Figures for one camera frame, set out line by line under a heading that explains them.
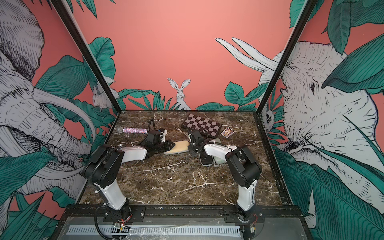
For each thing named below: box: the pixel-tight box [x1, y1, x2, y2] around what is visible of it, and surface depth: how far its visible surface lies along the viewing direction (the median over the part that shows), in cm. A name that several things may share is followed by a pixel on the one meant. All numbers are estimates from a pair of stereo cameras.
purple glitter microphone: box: [115, 126, 148, 134], surface depth 106 cm
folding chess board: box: [181, 113, 223, 138], surface depth 113 cm
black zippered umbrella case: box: [198, 150, 214, 167], surface depth 92 cm
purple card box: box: [220, 127, 235, 139], surface depth 109 cm
